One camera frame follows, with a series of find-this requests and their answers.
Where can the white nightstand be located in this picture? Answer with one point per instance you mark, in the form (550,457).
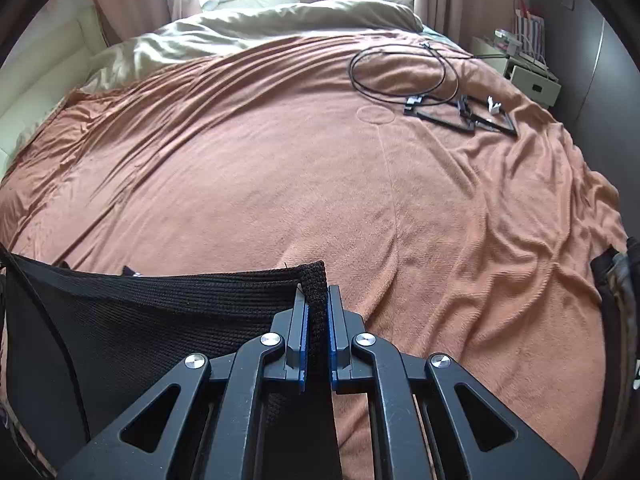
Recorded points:
(535,85)

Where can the small white clip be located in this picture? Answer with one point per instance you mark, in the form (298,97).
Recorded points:
(493,105)

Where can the orange-brown blanket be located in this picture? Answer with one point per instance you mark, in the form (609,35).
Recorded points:
(250,185)

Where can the striped paper bag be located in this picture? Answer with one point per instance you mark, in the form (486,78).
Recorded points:
(529,30)

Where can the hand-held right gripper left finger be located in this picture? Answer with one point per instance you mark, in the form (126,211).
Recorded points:
(299,340)

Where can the black rectangular frame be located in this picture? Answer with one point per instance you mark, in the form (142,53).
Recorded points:
(507,122)
(440,119)

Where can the black knit sweater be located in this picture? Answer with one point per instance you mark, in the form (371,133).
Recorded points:
(150,320)

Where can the beige duvet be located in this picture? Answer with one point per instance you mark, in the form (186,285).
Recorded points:
(225,35)

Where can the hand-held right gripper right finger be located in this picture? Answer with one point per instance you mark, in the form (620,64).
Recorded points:
(336,345)

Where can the dark patterned garment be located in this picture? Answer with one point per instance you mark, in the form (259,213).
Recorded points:
(607,285)

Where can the cream padded headboard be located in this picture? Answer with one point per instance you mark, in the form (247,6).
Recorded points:
(45,75)

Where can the dark grey wardrobe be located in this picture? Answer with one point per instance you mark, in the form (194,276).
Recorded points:
(585,50)

